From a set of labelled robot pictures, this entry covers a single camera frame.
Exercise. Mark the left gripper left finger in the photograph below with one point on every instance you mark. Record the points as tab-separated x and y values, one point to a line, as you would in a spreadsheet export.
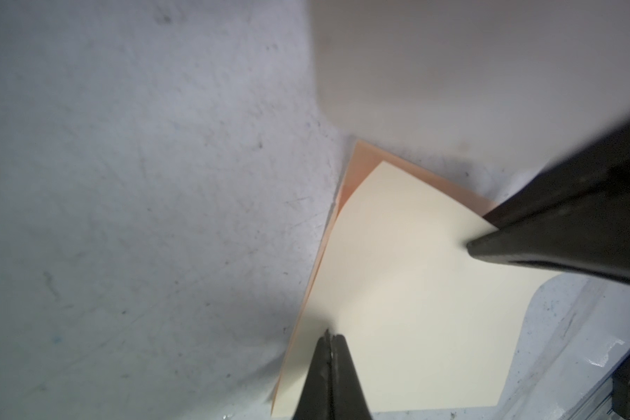
315	402

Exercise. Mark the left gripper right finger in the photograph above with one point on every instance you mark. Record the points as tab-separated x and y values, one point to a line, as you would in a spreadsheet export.
346	398

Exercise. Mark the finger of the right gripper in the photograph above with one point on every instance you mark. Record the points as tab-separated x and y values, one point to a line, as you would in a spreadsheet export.
606	157
588	234

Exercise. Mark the peach lined letter paper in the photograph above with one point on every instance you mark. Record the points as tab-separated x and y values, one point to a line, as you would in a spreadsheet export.
428	326

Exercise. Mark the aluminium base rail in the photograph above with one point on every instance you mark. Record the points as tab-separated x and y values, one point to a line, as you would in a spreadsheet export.
575	334

